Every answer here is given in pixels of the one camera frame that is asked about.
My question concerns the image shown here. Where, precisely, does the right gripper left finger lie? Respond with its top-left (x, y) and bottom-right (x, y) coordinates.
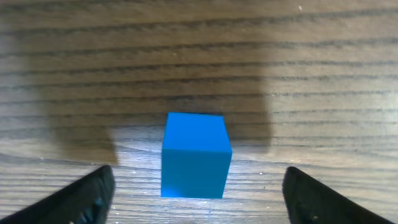
top-left (0, 164), bottom-right (116, 224)

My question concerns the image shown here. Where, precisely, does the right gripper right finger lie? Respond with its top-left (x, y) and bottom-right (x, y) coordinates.
top-left (282, 166), bottom-right (396, 224)

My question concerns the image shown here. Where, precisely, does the blue cube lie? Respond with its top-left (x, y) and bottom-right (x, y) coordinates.
top-left (160, 111), bottom-right (233, 200)

